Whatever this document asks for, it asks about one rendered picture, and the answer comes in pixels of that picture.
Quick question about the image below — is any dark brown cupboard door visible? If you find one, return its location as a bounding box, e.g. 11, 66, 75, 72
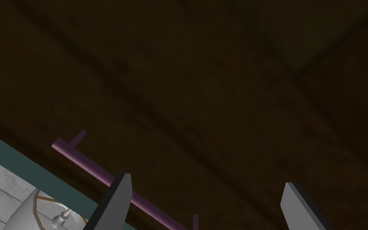
0, 0, 368, 230

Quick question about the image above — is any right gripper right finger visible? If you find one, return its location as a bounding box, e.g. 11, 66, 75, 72
280, 182, 335, 230

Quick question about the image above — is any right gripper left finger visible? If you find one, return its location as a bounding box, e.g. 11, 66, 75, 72
83, 173, 133, 230

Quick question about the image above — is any grey lamp with orange rim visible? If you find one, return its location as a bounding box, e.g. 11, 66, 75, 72
6, 188, 89, 230

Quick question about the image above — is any purple bar handle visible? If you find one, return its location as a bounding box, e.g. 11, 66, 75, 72
51, 129, 200, 230

